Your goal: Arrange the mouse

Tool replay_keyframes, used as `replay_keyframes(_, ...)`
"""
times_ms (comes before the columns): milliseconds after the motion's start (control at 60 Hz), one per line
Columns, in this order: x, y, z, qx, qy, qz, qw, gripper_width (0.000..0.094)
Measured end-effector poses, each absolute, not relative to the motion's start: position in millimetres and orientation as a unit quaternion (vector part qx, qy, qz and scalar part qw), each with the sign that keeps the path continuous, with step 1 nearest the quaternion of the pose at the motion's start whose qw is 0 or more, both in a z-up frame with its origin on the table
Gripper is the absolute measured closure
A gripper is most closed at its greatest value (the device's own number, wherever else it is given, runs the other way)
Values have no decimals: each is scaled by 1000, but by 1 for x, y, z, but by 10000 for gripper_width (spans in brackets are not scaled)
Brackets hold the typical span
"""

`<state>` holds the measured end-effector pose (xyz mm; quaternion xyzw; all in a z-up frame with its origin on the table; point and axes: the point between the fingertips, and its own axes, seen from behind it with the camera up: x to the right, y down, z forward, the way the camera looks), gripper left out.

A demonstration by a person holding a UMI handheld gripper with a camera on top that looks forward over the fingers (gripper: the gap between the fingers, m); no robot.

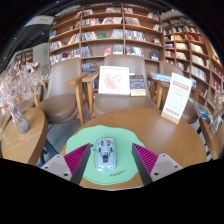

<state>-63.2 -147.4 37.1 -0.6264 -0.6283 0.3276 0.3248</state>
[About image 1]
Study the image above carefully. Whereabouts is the translucent blue computer mouse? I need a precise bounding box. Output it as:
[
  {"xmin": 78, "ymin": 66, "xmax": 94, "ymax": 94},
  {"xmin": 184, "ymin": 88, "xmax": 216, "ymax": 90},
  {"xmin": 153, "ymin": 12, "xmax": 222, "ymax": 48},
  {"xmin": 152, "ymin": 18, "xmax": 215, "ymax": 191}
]
[{"xmin": 94, "ymin": 137, "xmax": 119, "ymax": 173}]

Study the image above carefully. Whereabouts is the stack of blue books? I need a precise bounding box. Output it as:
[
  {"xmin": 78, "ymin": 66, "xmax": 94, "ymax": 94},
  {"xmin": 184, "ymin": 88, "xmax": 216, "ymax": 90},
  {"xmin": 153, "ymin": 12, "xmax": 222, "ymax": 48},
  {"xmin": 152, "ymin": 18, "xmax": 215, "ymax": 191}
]
[{"xmin": 149, "ymin": 71, "xmax": 173, "ymax": 84}]

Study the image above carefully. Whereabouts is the large wooden bookshelf unit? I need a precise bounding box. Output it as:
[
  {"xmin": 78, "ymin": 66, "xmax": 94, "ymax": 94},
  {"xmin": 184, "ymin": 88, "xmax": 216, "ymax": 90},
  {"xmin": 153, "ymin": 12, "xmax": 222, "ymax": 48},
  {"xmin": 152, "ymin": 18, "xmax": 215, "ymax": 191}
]
[
  {"xmin": 47, "ymin": 3, "xmax": 166, "ymax": 75},
  {"xmin": 161, "ymin": 14, "xmax": 224, "ymax": 113}
]

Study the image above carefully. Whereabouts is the green blob-shaped mouse pad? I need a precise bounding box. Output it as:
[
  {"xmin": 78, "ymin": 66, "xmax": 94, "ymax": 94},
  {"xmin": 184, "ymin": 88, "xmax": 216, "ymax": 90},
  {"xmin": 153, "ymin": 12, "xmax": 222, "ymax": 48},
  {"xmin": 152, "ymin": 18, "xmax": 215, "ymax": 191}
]
[{"xmin": 65, "ymin": 124, "xmax": 147, "ymax": 186}]

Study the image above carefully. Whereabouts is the distant wooden bookshelf unit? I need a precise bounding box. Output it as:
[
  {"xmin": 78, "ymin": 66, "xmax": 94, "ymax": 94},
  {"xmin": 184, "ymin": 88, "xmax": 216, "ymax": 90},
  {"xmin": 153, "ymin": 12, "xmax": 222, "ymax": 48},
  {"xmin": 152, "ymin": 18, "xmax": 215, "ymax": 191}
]
[{"xmin": 12, "ymin": 47, "xmax": 35, "ymax": 68}]

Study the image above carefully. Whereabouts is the white framed floral picture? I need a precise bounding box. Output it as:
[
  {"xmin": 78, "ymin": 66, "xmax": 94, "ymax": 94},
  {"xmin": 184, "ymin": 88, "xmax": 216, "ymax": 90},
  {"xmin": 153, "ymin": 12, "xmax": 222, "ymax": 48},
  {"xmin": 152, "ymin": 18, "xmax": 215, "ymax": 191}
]
[{"xmin": 97, "ymin": 65, "xmax": 131, "ymax": 97}]

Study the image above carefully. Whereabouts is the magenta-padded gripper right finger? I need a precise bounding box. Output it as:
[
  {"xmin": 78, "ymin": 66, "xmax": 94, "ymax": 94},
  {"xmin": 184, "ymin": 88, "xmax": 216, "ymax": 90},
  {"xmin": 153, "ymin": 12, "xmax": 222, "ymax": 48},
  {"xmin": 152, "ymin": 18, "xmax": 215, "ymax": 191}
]
[{"xmin": 131, "ymin": 142, "xmax": 184, "ymax": 186}]

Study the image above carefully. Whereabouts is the round wooden side table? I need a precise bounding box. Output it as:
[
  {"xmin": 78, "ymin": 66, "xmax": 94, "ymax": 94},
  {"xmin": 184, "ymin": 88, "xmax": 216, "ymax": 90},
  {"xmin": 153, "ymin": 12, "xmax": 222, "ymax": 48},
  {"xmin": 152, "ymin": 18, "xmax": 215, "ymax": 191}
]
[
  {"xmin": 198, "ymin": 116, "xmax": 224, "ymax": 162},
  {"xmin": 0, "ymin": 106, "xmax": 50, "ymax": 166}
]

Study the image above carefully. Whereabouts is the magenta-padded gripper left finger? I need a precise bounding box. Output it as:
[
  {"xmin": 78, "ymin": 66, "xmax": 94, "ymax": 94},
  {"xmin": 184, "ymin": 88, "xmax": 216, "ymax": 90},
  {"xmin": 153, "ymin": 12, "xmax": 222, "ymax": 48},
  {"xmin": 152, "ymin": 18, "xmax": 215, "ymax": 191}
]
[{"xmin": 40, "ymin": 142, "xmax": 93, "ymax": 186}]

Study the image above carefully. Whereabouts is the dark book with gold print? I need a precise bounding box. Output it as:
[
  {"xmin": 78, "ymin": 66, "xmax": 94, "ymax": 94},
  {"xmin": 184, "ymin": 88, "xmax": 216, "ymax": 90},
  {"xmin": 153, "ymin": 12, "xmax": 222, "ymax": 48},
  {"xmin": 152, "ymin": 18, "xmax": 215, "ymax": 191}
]
[{"xmin": 129, "ymin": 74, "xmax": 147, "ymax": 98}]

